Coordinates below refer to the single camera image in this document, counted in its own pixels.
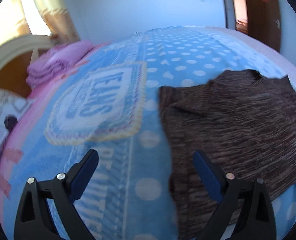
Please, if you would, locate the brown knitted sweater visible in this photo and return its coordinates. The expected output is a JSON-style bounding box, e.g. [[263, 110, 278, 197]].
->
[[158, 69, 296, 239]]

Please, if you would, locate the blue patterned bed blanket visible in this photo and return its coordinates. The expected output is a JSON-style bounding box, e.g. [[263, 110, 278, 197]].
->
[[0, 26, 296, 239]]

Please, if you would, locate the grey patterned pillow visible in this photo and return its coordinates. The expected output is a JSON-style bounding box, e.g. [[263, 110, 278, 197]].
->
[[0, 89, 35, 152]]

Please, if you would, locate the pink dotted bed sheet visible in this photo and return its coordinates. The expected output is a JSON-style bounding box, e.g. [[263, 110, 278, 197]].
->
[[208, 26, 296, 100]]

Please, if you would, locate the folded pink quilt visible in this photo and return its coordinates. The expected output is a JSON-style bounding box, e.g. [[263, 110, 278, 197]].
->
[[26, 40, 93, 89]]

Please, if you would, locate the cream wooden headboard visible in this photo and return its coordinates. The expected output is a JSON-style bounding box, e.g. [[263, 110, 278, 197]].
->
[[0, 34, 59, 100]]

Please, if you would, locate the brown wooden door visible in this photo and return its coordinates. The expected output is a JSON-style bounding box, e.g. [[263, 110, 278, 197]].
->
[[246, 0, 281, 52]]

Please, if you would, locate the yellow patterned curtain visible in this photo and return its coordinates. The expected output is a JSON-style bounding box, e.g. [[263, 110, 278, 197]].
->
[[0, 0, 79, 46]]

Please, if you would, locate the silver door handle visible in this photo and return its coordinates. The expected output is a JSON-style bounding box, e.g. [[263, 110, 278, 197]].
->
[[275, 20, 281, 29]]

